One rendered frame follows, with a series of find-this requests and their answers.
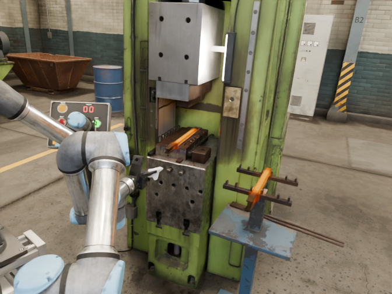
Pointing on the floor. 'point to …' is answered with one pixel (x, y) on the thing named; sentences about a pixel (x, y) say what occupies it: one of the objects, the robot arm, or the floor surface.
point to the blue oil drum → (109, 86)
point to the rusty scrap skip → (48, 71)
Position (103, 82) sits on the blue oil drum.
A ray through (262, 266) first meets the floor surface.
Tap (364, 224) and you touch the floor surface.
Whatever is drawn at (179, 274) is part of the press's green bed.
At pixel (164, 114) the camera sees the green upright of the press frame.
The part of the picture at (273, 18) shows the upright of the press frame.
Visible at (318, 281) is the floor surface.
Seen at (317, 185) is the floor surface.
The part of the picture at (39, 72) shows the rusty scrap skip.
